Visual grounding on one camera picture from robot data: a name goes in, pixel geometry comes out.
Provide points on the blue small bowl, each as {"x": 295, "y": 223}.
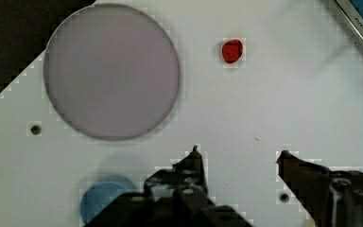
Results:
{"x": 102, "y": 193}

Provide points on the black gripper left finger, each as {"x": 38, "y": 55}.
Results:
{"x": 175, "y": 197}

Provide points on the round lilac plate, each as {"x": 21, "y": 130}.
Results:
{"x": 111, "y": 72}

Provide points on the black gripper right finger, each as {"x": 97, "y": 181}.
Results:
{"x": 333, "y": 198}

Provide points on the red toy strawberry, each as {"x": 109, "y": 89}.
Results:
{"x": 232, "y": 51}

